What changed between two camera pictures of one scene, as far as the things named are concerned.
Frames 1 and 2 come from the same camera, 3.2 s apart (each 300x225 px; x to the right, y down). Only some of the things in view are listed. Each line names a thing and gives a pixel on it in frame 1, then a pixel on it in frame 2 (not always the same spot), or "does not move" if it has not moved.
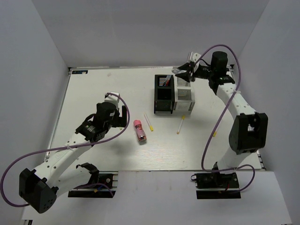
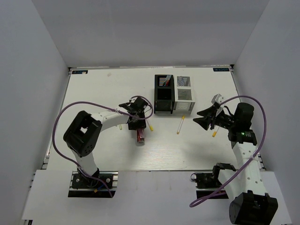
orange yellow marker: x=183 y=117 does not move
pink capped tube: x=141 y=133 does not move
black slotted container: x=164 y=93 does not move
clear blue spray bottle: x=176 y=70 → x=181 y=80
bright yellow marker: x=151 y=126 does not move
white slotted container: x=184 y=98 does not move
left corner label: x=80 y=72 does not move
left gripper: x=121 y=121 → x=142 y=124
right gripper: x=188 y=75 → x=204 y=121
